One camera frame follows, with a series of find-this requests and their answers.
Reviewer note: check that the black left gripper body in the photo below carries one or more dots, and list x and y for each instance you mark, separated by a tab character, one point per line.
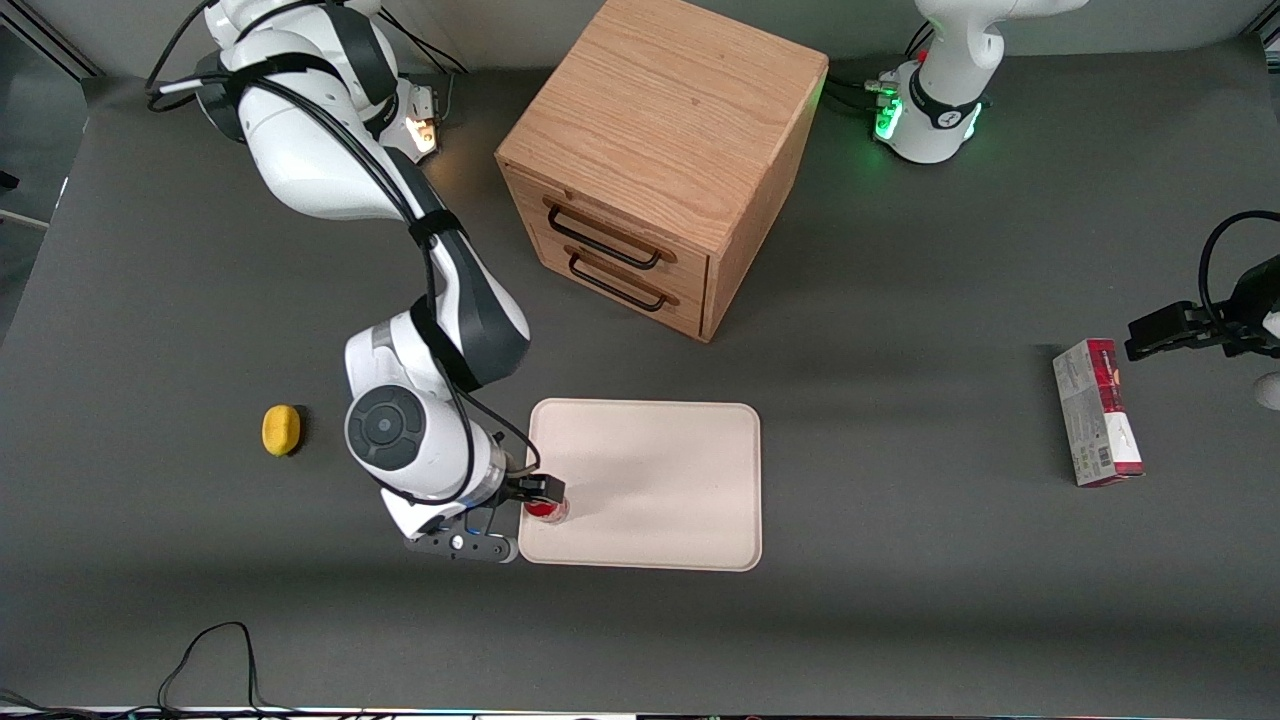
1232	327

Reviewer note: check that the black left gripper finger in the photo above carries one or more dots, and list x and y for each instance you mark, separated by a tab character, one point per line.
1170	323
1185	342

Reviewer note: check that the red coke bottle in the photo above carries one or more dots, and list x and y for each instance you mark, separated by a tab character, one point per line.
547	511

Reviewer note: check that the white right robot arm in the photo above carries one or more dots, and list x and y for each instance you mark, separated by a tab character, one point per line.
320	160

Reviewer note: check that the beige plastic tray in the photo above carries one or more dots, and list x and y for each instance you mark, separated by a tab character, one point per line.
660	485

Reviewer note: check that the grey and red carton box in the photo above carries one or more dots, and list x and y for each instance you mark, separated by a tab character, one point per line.
1095	415

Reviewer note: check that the yellow lemon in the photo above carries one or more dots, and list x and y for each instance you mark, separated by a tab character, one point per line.
281	430

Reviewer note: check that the wooden drawer cabinet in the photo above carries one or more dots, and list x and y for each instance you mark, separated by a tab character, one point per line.
660	110

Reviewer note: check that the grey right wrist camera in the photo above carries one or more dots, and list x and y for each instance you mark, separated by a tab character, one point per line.
465	543

